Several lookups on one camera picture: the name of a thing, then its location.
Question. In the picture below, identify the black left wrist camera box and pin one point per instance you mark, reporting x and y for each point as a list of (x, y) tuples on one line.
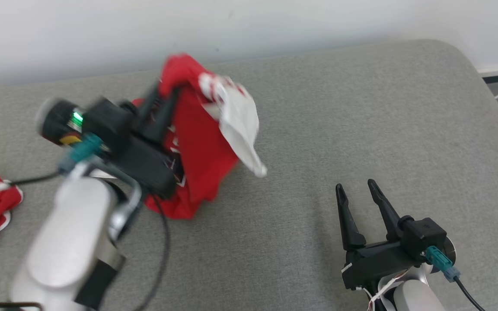
[(106, 123)]

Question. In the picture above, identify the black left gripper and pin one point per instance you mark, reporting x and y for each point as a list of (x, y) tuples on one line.
[(149, 166)]

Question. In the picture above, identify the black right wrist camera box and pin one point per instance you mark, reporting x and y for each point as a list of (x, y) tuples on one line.
[(424, 237)]

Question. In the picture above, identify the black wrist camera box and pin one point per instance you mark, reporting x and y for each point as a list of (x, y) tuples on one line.
[(106, 123), (424, 237)]

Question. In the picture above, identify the red white basketball jersey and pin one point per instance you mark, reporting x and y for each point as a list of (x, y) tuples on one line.
[(201, 142)]

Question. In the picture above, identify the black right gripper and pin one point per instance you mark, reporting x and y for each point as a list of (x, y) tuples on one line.
[(378, 261)]

